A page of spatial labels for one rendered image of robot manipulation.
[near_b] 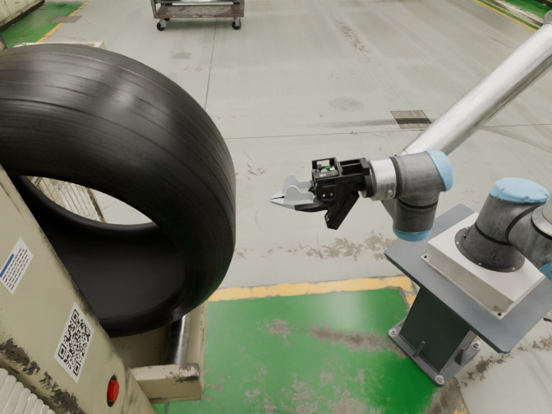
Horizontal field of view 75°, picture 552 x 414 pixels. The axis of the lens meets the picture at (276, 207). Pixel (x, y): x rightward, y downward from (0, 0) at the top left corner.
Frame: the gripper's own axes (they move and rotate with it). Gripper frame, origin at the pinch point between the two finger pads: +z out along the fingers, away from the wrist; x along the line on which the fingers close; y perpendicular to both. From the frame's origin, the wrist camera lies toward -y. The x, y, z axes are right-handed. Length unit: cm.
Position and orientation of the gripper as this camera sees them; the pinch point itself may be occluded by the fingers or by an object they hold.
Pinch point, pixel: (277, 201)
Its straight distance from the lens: 79.0
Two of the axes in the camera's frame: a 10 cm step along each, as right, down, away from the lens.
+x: 0.8, 6.7, -7.4
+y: -1.2, -7.3, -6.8
